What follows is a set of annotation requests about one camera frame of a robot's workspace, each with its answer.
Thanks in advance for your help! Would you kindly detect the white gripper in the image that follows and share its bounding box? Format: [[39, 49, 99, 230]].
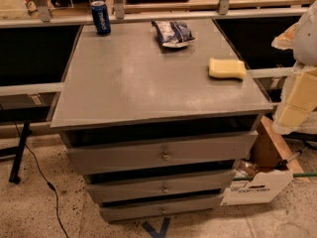
[[271, 0, 317, 135]]

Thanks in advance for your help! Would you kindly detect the yellow sponge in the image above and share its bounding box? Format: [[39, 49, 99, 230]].
[[208, 59, 247, 80]]

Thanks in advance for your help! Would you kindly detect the white cardboard box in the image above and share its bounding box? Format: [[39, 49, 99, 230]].
[[221, 117, 307, 206]]

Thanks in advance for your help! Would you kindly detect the blue white chip bag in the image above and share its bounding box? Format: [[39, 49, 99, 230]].
[[152, 21, 195, 49]]

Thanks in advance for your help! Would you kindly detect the top grey drawer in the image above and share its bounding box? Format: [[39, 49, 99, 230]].
[[67, 131, 258, 175]]

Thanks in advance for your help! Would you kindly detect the grey drawer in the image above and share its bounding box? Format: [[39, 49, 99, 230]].
[[67, 131, 258, 175], [100, 194, 223, 222], [86, 170, 235, 203]]

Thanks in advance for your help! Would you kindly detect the blue Pepsi can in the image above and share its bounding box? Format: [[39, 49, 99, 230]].
[[91, 1, 111, 36]]

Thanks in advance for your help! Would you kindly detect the middle grey drawer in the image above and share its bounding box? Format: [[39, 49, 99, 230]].
[[86, 170, 235, 203]]

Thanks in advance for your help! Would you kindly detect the bottom grey drawer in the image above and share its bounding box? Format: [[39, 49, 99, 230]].
[[100, 194, 223, 222]]

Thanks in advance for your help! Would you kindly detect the grey metal railing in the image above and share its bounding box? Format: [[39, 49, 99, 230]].
[[0, 0, 315, 96]]

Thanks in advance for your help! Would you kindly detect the black table leg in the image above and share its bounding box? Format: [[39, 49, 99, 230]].
[[9, 122, 31, 184]]

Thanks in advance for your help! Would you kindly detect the green handled tool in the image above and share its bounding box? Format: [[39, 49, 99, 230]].
[[233, 149, 317, 181]]

